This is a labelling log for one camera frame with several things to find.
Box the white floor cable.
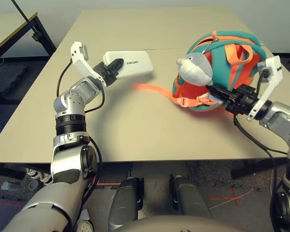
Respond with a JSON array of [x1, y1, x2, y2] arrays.
[[208, 170, 281, 210]]

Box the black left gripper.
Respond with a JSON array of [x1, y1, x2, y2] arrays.
[[94, 57, 125, 86]]

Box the white pencil case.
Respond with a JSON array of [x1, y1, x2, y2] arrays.
[[102, 50, 155, 81]]

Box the red floor tape lines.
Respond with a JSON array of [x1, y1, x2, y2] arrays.
[[95, 177, 122, 187]]

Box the dark foam floor mat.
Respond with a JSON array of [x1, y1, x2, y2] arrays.
[[0, 63, 30, 97]]

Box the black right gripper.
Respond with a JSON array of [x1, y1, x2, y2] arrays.
[[207, 84, 260, 116]]

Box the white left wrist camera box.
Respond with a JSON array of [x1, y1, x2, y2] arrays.
[[70, 41, 106, 88]]

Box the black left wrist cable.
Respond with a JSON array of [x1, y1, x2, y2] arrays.
[[56, 58, 106, 114]]

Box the metal can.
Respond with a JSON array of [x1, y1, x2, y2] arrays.
[[0, 181, 20, 192]]

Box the grey robot right leg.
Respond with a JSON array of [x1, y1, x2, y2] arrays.
[[170, 174, 211, 218]]

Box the grey white plush seal charm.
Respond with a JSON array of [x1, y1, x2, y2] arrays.
[[175, 53, 214, 87]]

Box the grey robot torso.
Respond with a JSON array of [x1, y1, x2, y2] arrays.
[[120, 214, 245, 232]]

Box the orange and teal backpack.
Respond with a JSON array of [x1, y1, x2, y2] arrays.
[[132, 30, 266, 116]]

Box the grey robot left leg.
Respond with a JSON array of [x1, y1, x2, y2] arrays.
[[109, 177, 145, 232]]

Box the black table support beam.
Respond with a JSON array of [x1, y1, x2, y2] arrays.
[[230, 158, 290, 180], [0, 163, 54, 180]]

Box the red floor tape cross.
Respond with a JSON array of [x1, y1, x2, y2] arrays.
[[209, 187, 245, 206]]

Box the striped white shoe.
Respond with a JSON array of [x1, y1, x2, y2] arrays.
[[26, 167, 53, 186]]

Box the grey robot leg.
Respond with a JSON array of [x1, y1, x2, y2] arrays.
[[170, 174, 211, 218], [109, 177, 145, 232]]

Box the green pole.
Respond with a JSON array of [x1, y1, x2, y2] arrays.
[[10, 0, 31, 24]]

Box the black framed side table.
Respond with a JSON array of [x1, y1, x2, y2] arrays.
[[0, 11, 57, 64]]

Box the white perforated shoe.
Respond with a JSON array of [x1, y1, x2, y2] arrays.
[[75, 208, 94, 232]]

